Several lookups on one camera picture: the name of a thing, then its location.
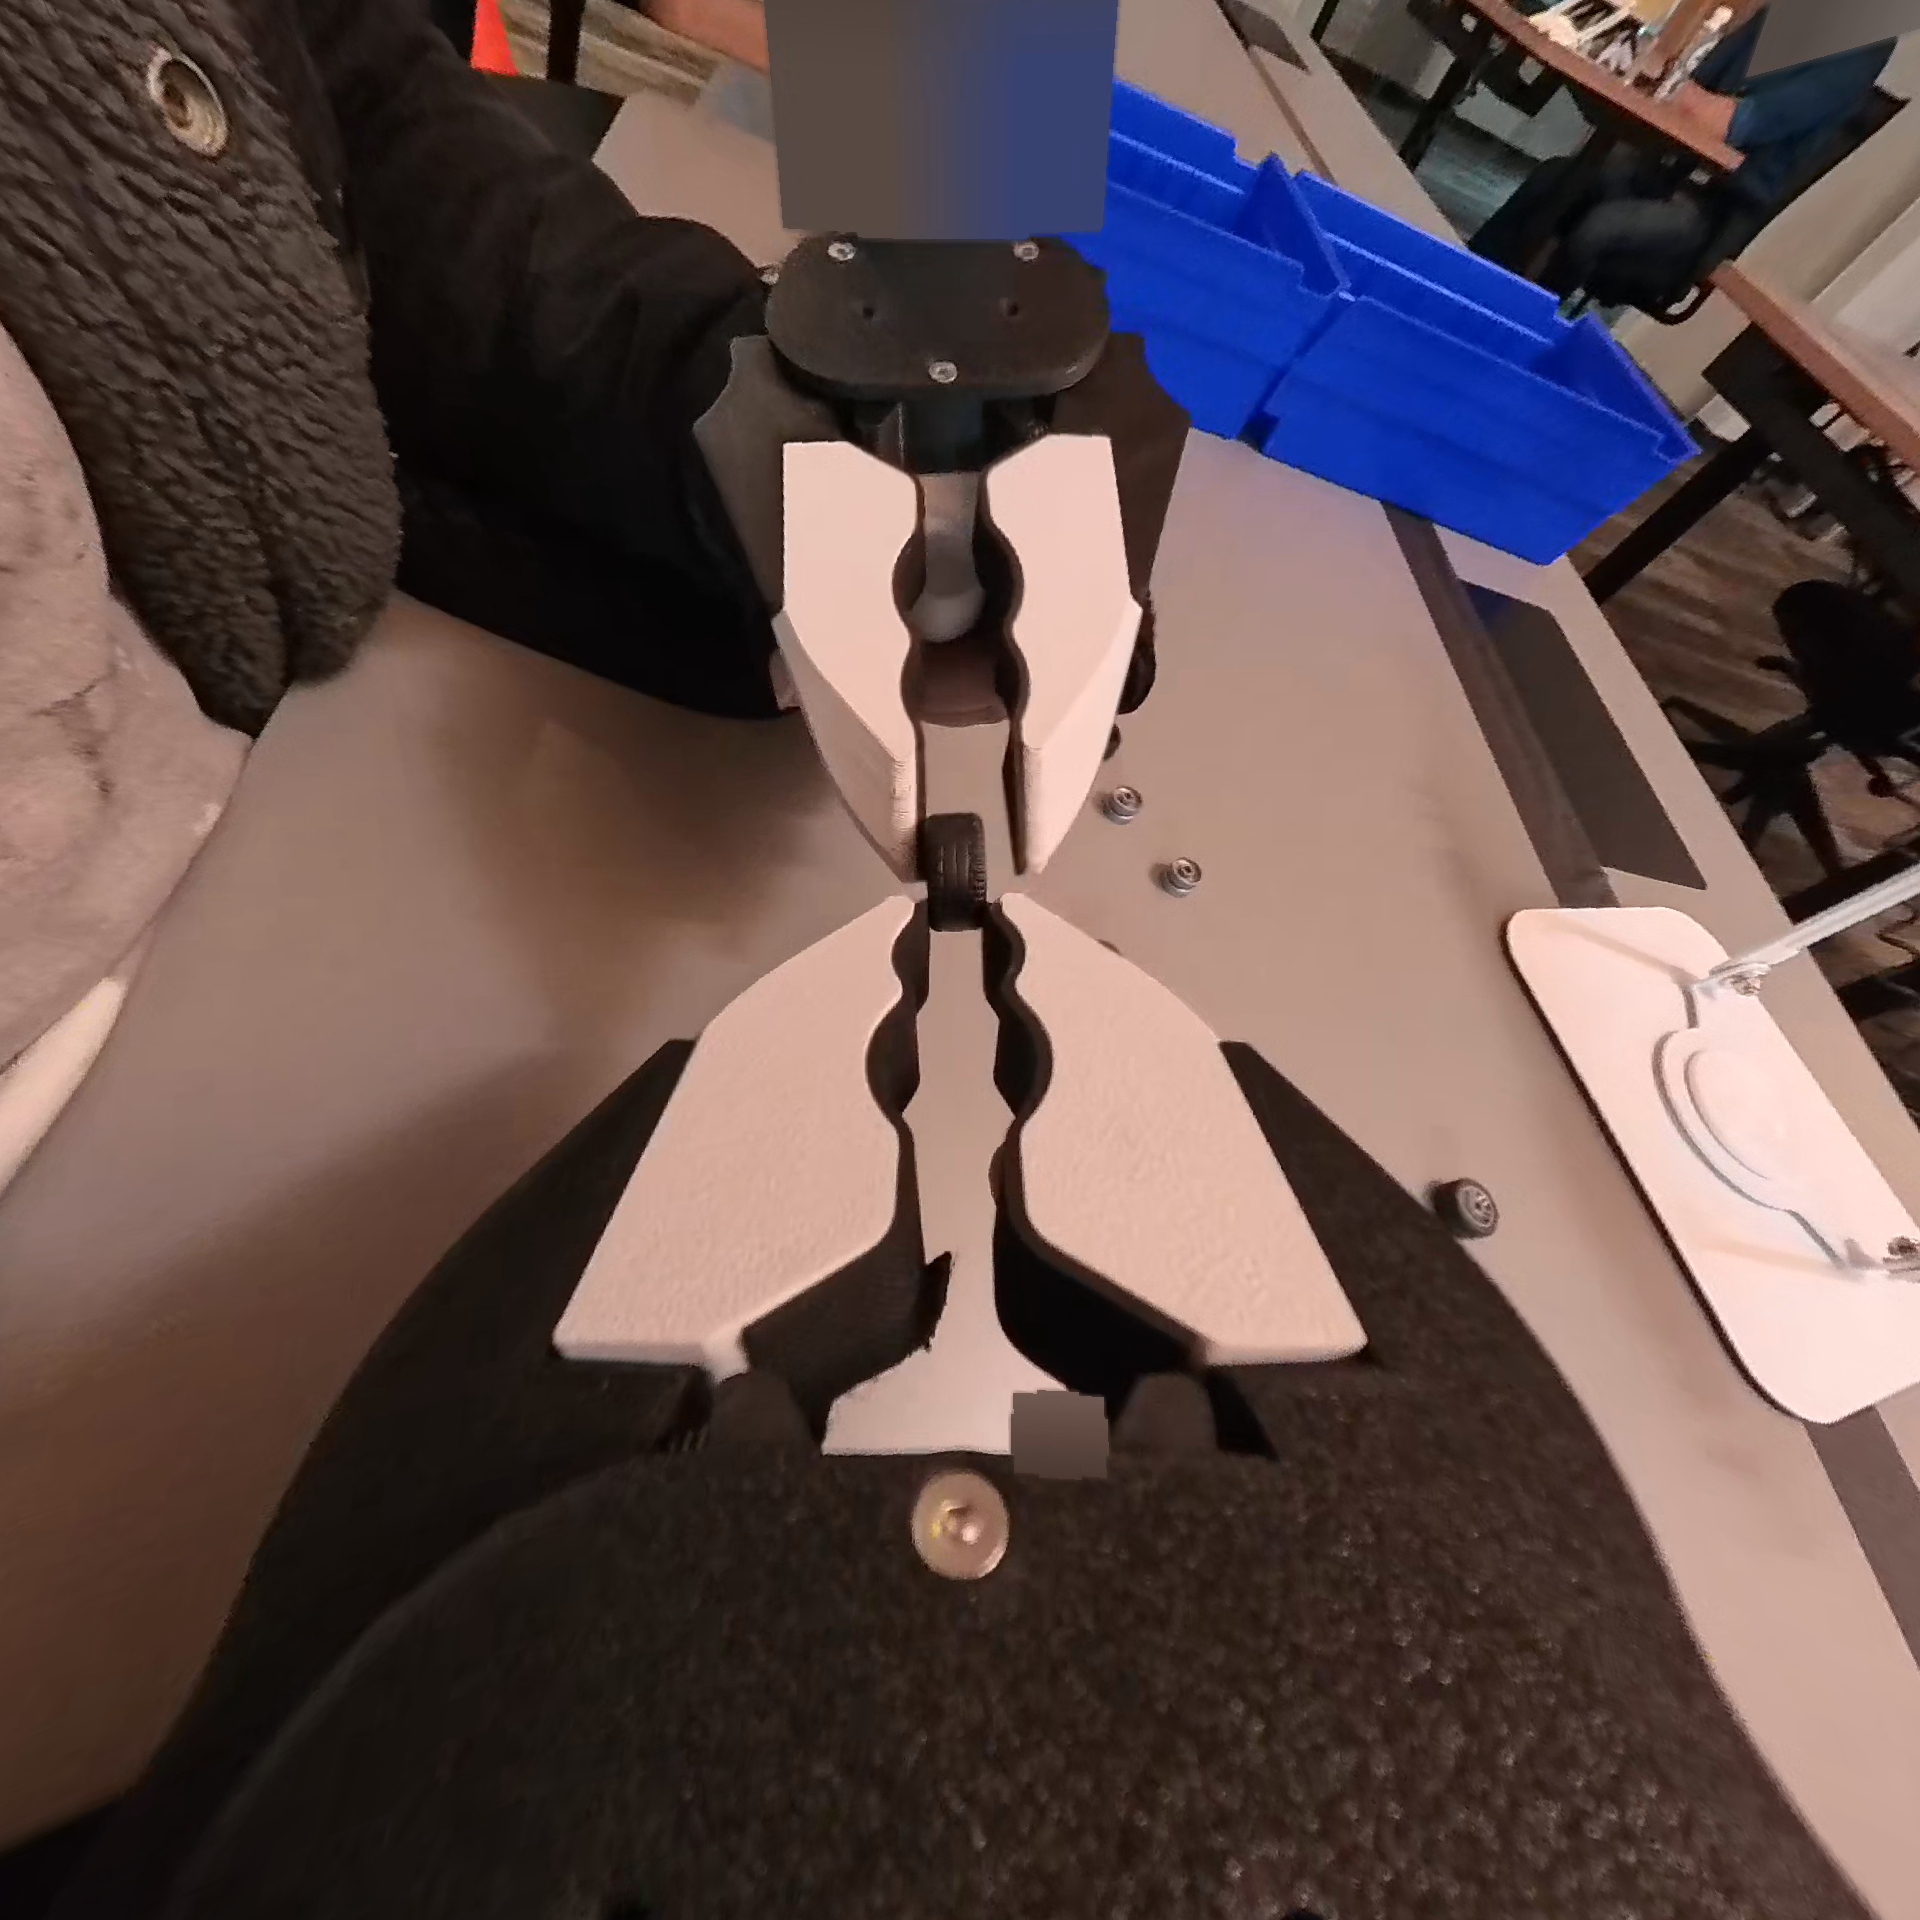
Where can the black lego wheel grey rim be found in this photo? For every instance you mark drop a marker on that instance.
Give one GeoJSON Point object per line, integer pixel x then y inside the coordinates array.
{"type": "Point", "coordinates": [1471, 1208]}

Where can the black lego tire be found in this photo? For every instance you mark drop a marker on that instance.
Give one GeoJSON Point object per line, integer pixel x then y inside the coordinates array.
{"type": "Point", "coordinates": [957, 878]}

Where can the grey desk wooden edge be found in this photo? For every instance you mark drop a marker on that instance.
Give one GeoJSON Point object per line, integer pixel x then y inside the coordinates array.
{"type": "Point", "coordinates": [676, 164]}

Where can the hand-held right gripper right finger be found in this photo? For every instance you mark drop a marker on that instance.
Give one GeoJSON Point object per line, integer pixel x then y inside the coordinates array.
{"type": "Point", "coordinates": [1172, 1170]}

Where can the person's left forearm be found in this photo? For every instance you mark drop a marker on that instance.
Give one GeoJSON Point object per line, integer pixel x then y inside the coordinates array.
{"type": "Point", "coordinates": [569, 451]}

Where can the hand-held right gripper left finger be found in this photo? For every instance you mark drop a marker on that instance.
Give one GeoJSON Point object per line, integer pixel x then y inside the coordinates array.
{"type": "Point", "coordinates": [735, 1170]}

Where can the blue plastic bin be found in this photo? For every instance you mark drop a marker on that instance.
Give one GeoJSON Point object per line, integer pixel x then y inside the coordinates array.
{"type": "Point", "coordinates": [1200, 255]}
{"type": "Point", "coordinates": [1441, 406]}

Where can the person's left hand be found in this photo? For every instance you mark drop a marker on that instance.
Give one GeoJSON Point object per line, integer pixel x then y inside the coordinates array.
{"type": "Point", "coordinates": [957, 686]}

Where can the grey printed sweatshirt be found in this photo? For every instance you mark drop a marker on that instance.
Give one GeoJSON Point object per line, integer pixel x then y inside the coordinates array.
{"type": "Point", "coordinates": [76, 840]}

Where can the orange traffic cone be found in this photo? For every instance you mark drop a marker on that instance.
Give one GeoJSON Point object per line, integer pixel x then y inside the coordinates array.
{"type": "Point", "coordinates": [504, 38]}

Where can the black table cover panel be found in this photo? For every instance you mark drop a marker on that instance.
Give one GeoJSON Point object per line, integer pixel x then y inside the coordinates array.
{"type": "Point", "coordinates": [1589, 734]}

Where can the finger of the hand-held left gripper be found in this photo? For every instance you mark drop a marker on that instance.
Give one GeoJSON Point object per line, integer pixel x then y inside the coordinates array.
{"type": "Point", "coordinates": [839, 599]}
{"type": "Point", "coordinates": [1072, 599]}

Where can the white stand base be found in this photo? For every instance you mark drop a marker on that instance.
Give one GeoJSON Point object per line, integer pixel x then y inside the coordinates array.
{"type": "Point", "coordinates": [1621, 1050]}

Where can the wooden desk black legs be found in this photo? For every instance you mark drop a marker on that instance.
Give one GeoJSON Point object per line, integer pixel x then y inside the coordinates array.
{"type": "Point", "coordinates": [1621, 89]}
{"type": "Point", "coordinates": [1799, 322]}

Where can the black office chair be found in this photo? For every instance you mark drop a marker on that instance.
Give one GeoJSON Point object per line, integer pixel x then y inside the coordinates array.
{"type": "Point", "coordinates": [1830, 660]}

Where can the metal stand rod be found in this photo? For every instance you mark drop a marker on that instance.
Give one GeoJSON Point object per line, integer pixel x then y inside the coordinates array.
{"type": "Point", "coordinates": [1830, 931]}

